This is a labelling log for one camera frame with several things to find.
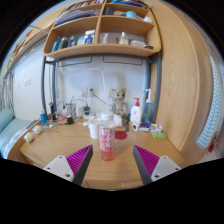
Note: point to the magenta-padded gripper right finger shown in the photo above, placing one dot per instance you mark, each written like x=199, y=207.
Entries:
x=151, y=165

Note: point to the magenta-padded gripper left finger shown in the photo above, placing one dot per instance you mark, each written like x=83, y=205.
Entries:
x=71, y=165

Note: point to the clear pink-labelled drink bottle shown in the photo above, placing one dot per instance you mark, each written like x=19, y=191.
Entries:
x=107, y=141

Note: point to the green packet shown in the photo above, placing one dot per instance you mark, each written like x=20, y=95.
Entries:
x=159, y=135

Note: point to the white cup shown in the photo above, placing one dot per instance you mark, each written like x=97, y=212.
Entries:
x=94, y=130

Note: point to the black plug adapter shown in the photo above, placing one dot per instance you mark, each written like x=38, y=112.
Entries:
x=70, y=120

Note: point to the small white round object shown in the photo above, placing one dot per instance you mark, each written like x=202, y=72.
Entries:
x=37, y=129
x=29, y=137

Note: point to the white red-topped pump bottle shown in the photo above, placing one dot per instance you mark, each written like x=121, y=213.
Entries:
x=135, y=115

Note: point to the white charger block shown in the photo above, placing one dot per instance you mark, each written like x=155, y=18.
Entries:
x=80, y=111

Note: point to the clear blue spray bottle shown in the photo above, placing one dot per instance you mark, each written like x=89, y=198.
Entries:
x=147, y=110

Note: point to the small blue bottle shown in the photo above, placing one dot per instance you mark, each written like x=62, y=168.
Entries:
x=43, y=117

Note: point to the teal bed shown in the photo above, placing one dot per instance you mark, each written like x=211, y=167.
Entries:
x=10, y=131

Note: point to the striped hanging towel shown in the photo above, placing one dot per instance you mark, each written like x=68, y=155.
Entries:
x=213, y=113

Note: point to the wooden shelf unit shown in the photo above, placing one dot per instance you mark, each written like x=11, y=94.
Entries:
x=100, y=50

